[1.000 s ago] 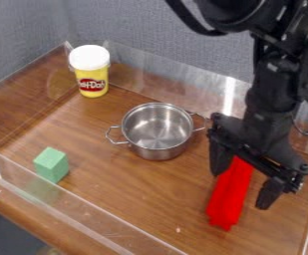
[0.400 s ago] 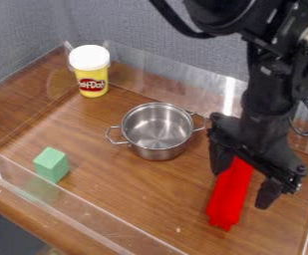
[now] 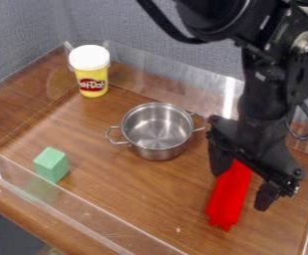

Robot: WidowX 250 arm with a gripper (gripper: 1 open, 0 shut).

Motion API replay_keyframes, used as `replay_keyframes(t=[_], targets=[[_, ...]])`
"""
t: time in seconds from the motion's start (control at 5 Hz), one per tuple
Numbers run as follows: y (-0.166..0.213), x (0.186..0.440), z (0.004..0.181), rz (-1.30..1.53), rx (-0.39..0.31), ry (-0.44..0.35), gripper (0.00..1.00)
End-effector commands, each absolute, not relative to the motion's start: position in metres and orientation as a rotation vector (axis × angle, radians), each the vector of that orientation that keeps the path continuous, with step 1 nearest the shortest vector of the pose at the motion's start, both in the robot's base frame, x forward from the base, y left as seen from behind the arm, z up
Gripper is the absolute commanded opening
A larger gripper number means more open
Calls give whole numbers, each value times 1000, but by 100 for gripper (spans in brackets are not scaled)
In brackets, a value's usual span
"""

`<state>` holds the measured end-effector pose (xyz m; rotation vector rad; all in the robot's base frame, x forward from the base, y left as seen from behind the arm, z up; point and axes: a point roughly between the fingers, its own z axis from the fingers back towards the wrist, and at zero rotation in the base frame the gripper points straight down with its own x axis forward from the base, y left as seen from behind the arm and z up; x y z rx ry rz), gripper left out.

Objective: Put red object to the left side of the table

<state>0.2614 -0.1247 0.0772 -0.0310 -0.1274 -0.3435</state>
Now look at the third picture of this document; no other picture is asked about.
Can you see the green foam block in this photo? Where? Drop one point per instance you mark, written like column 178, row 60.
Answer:
column 51, row 164

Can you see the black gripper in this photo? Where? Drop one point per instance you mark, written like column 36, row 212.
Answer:
column 256, row 143

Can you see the red plastic bar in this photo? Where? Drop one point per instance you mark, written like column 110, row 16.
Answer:
column 226, row 198

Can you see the yellow Play-Doh can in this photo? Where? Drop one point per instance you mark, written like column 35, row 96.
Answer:
column 90, row 62

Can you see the stainless steel pot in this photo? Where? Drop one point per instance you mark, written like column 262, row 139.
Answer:
column 155, row 130

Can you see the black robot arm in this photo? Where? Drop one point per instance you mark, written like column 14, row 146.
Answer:
column 269, row 29

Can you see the clear acrylic barrier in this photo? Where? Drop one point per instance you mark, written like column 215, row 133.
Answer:
column 119, row 205

